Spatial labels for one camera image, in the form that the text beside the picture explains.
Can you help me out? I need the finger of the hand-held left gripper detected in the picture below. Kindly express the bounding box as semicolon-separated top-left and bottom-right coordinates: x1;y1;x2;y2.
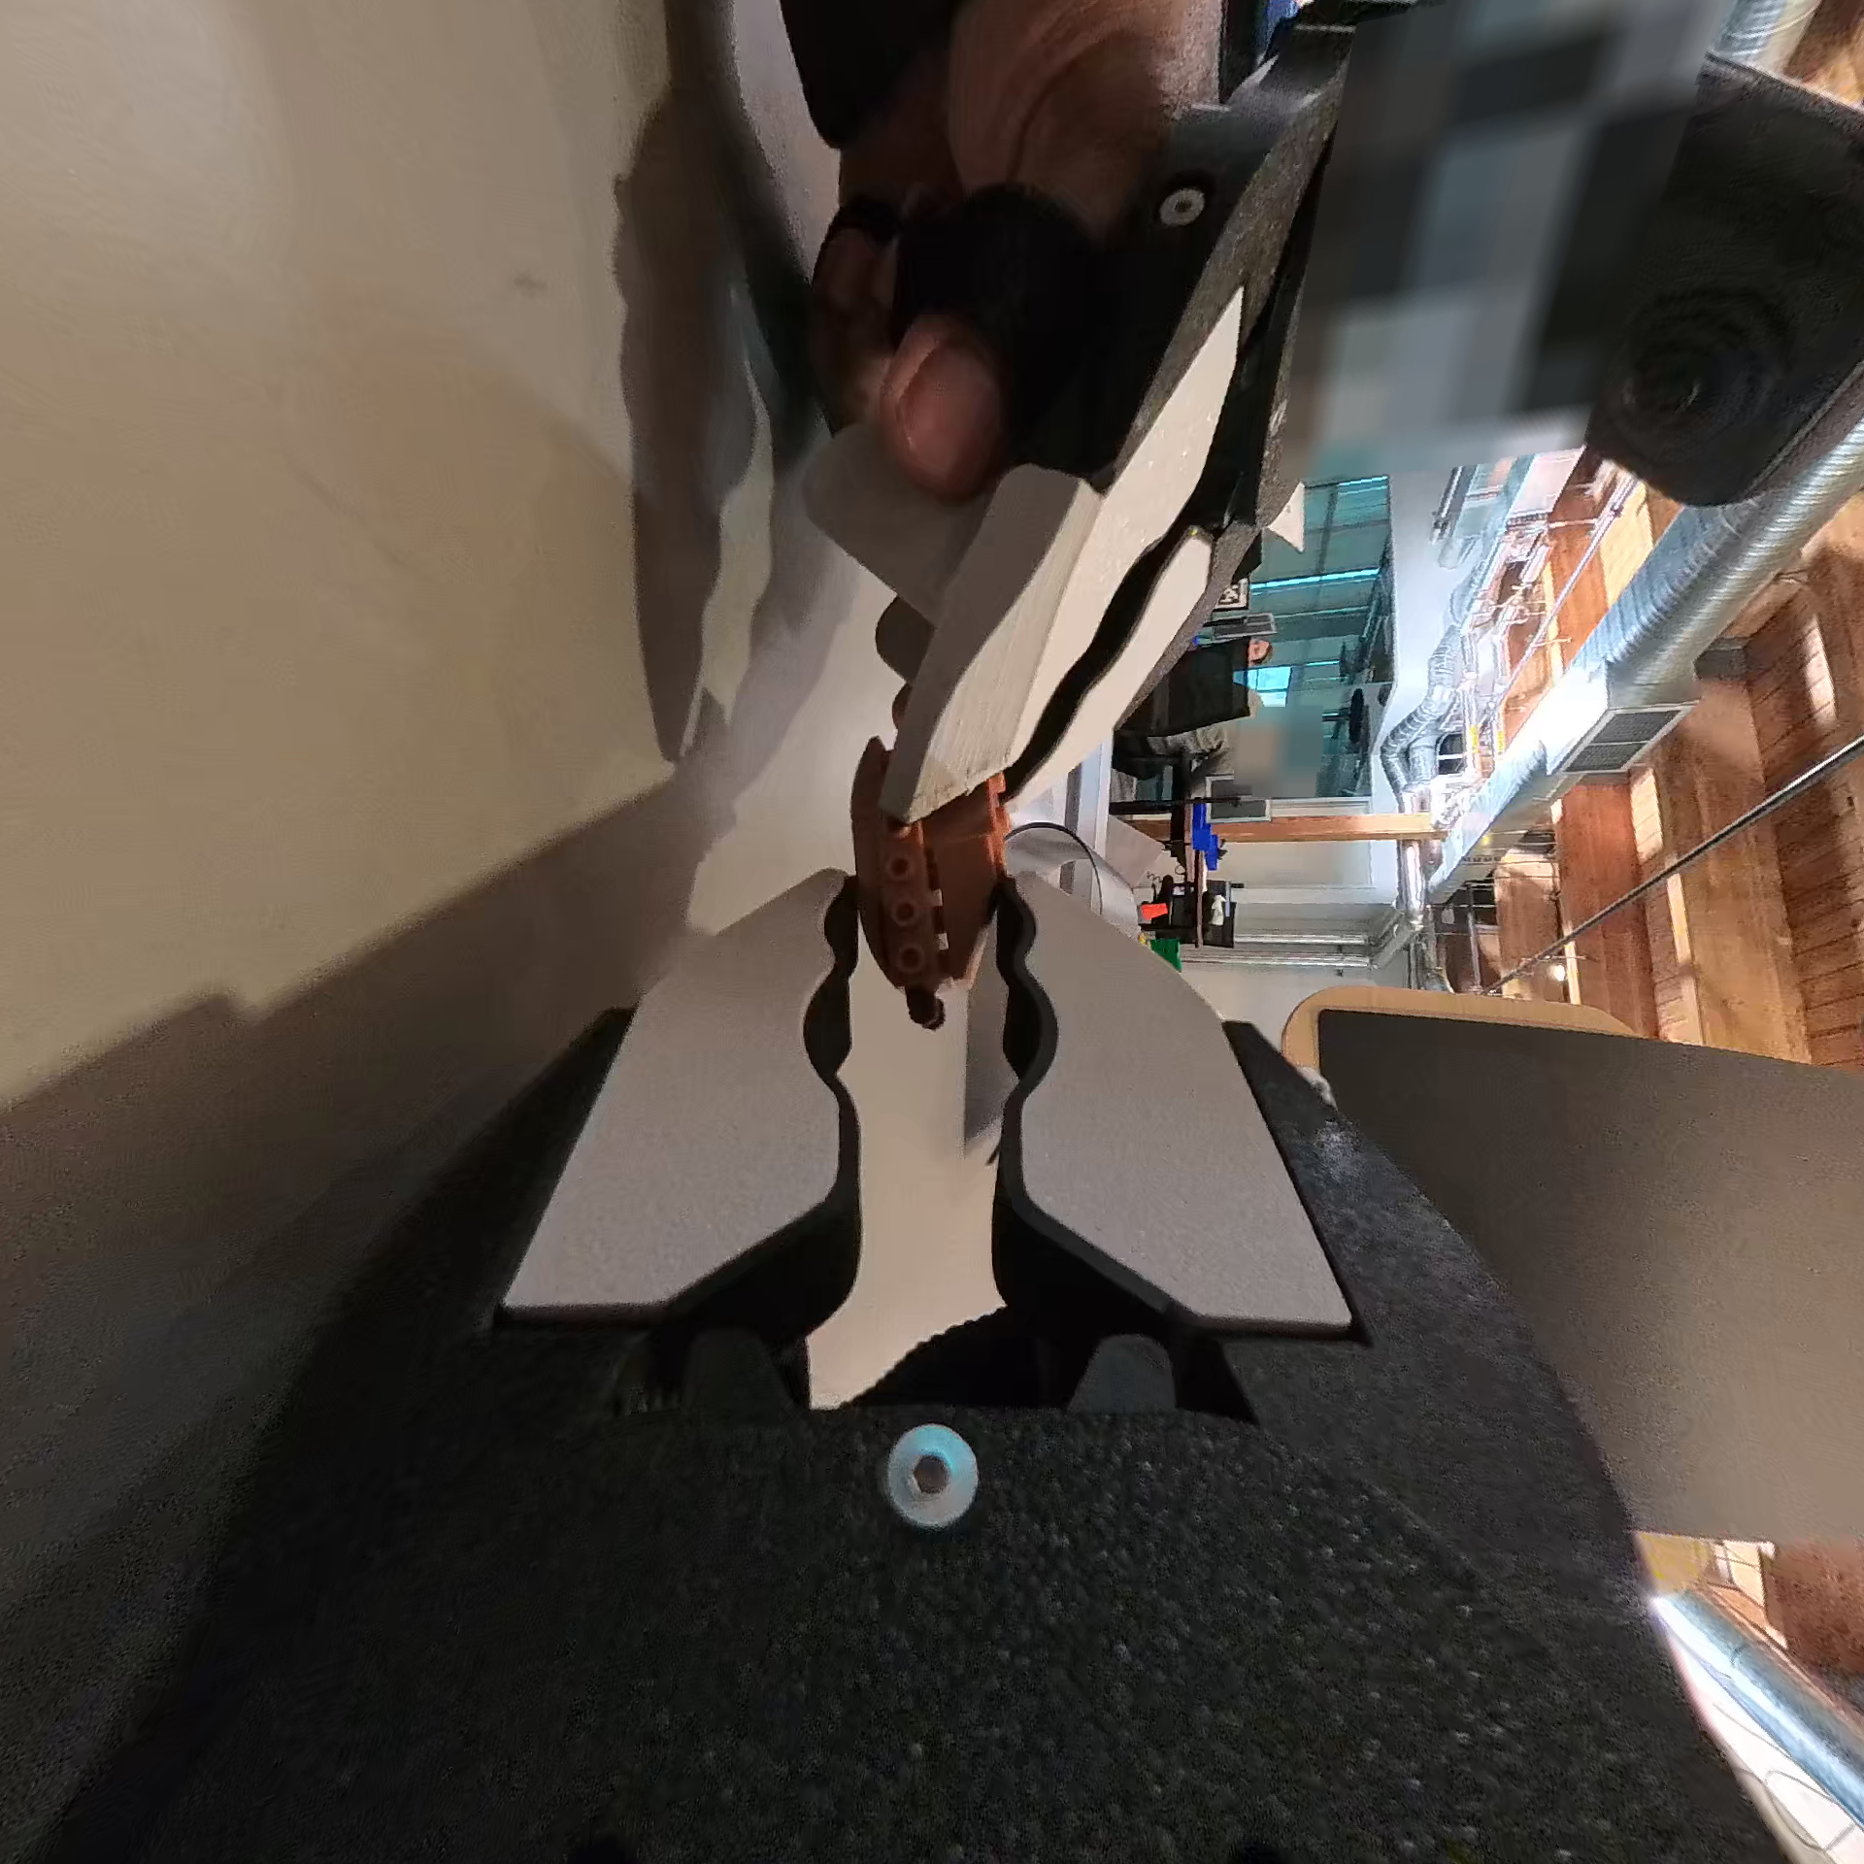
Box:
798;430;1108;829
932;284;1306;824

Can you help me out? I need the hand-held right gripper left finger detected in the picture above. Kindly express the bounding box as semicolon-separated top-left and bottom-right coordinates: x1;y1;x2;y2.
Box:
500;875;864;1341

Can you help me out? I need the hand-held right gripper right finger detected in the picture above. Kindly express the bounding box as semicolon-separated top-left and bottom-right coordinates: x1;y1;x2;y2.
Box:
992;875;1358;1341

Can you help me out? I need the brick instruction booklet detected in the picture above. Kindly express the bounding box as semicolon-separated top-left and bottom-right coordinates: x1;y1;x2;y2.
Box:
1005;820;1174;938

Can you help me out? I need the brown brick assembly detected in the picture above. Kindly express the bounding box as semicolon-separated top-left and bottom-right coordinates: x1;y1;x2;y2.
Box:
849;742;1013;1033

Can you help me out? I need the grey desk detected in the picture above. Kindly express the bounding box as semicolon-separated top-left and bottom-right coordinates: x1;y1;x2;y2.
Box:
0;0;965;1864

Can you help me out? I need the person's left hand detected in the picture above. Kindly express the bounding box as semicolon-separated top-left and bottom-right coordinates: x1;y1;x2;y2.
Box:
807;0;1231;497

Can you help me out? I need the silver ventilation duct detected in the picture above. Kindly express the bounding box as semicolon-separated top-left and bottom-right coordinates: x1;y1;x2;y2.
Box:
1391;374;1864;882
1641;1581;1864;1832

